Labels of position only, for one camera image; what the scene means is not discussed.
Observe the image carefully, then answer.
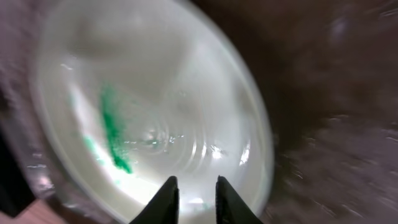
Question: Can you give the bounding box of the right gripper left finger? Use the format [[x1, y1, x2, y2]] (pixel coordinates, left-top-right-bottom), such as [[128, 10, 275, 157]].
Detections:
[[129, 176, 179, 224]]

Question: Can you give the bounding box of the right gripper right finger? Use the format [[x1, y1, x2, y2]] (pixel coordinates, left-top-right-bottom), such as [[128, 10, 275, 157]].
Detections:
[[215, 175, 262, 224]]

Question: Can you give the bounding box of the white plate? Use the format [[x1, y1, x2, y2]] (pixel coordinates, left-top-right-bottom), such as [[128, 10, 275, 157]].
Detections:
[[32, 1, 274, 223]]

